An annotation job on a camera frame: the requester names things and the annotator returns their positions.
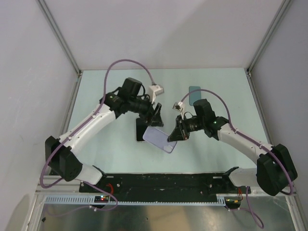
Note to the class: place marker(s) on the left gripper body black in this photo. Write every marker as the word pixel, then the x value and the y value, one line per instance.
pixel 142 107

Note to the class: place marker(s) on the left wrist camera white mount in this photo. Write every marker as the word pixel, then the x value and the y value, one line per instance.
pixel 153 91

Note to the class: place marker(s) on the clear phone case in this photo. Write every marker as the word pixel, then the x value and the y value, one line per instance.
pixel 138 141

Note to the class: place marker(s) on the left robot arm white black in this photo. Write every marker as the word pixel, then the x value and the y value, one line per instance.
pixel 61 153

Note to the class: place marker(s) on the white slotted cable duct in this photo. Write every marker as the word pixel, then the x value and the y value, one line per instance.
pixel 103 200

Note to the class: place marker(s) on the left aluminium corner post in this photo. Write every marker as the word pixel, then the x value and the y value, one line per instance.
pixel 58 35

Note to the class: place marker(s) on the aluminium frame rail front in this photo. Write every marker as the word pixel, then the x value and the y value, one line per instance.
pixel 212 183

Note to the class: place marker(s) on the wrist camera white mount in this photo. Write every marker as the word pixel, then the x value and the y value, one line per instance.
pixel 180 107
pixel 153 91

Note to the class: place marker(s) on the aluminium corner post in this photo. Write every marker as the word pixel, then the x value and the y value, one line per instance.
pixel 280 14
pixel 58 35

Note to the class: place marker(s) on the purple phone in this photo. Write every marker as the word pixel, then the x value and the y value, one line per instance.
pixel 158 139

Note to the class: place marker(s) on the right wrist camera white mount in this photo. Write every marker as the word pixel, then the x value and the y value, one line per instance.
pixel 180 107

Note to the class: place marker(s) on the teal phone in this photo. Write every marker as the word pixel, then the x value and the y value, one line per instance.
pixel 194 94

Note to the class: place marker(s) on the right aluminium corner post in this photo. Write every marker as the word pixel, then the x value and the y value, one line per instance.
pixel 280 14

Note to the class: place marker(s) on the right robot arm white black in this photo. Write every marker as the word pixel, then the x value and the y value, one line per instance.
pixel 274 167

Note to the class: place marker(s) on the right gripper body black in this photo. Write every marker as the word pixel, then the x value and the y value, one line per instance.
pixel 193 124

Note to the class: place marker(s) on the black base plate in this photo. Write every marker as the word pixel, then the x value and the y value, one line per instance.
pixel 171 196

